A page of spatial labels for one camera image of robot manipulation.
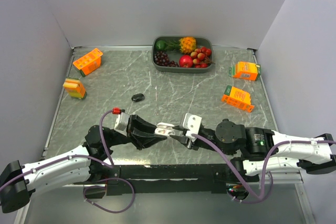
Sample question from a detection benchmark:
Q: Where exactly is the red lychee bunch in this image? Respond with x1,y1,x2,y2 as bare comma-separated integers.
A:
190,47,214,68

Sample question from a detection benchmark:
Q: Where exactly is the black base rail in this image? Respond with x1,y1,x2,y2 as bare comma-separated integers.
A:
72,163,263,197

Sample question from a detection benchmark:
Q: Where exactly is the orange flat box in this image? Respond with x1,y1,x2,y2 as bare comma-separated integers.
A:
221,85,255,113

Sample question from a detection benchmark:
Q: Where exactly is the green lime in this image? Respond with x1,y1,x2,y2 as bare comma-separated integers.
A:
155,40,166,51

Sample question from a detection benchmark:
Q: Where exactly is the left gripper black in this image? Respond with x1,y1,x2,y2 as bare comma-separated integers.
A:
106,114,167,150

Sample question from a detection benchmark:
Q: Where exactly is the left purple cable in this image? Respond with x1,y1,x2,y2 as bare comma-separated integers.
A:
0,110,136,213

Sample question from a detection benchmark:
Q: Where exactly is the orange pineapple toy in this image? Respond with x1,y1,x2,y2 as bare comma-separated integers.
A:
165,37,197,54

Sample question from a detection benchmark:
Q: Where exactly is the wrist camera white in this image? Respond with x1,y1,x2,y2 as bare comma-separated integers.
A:
112,108,130,132
180,113,202,142

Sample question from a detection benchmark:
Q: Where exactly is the orange yellow carton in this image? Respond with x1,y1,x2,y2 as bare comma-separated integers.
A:
62,78,87,100

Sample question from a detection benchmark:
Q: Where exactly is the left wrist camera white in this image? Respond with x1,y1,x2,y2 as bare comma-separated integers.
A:
112,108,130,132

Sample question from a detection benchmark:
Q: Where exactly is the grey fruit tray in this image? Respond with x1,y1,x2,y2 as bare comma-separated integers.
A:
152,36,215,73

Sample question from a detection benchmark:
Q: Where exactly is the orange green box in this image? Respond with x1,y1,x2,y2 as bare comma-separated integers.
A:
229,61,261,81

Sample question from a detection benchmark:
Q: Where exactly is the red apple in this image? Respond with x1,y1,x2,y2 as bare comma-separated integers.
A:
178,55,194,68

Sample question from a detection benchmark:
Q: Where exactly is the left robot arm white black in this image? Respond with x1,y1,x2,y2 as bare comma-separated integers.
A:
1,112,173,214

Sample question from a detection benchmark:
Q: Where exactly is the orange juice carton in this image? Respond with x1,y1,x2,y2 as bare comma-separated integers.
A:
72,48,103,77

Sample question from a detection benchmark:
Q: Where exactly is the black charging case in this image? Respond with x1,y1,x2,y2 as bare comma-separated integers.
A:
131,93,145,102

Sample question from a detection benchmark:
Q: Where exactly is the dark grape bunch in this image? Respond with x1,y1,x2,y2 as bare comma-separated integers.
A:
153,51,179,67

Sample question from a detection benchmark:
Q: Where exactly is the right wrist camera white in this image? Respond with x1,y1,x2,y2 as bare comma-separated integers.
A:
180,113,202,142

